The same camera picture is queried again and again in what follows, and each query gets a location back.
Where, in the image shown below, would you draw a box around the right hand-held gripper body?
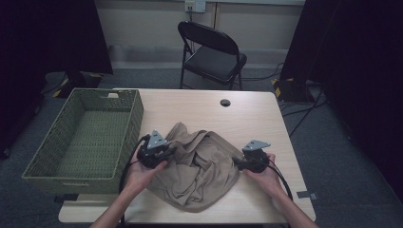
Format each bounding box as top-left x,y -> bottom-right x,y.
241,139 -> 272,174

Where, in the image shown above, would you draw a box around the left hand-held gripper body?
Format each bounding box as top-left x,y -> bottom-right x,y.
136,129 -> 177,170

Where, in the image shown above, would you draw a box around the beige shorts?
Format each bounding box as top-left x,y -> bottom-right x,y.
145,121 -> 245,214

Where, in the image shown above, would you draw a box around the green woven basket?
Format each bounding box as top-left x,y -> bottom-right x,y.
21,87 -> 144,195

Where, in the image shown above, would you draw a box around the person's left hand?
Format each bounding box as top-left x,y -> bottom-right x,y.
123,146 -> 169,195

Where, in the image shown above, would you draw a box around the person's right hand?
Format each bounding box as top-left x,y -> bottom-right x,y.
249,153 -> 287,197

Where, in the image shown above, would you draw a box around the grey tape strip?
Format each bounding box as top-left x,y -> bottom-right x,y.
296,190 -> 319,201
53,193 -> 80,204

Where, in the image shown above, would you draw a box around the black stand base yellow tape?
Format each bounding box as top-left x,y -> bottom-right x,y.
271,77 -> 314,104

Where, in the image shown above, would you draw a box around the black folding chair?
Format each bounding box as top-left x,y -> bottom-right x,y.
177,20 -> 248,91

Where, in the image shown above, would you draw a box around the black curtain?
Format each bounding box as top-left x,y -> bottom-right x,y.
0,0 -> 114,160
279,0 -> 403,194

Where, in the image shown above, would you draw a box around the left hand-held gripper cable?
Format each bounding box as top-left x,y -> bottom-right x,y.
118,134 -> 152,228

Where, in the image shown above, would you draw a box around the hand-held gripper cable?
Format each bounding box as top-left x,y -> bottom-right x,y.
267,158 -> 295,202
118,134 -> 152,228

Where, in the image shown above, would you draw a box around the right hand-held gripper cable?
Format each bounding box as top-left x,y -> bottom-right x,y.
267,158 -> 295,202

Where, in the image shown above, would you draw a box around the black floor cable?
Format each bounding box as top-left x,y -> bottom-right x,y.
40,71 -> 69,96
240,62 -> 285,82
280,89 -> 329,138

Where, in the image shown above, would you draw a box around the thin wall pipe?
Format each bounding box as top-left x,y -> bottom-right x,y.
214,2 -> 221,30

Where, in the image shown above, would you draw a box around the white wall outlet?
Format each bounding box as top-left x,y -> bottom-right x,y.
184,0 -> 207,14

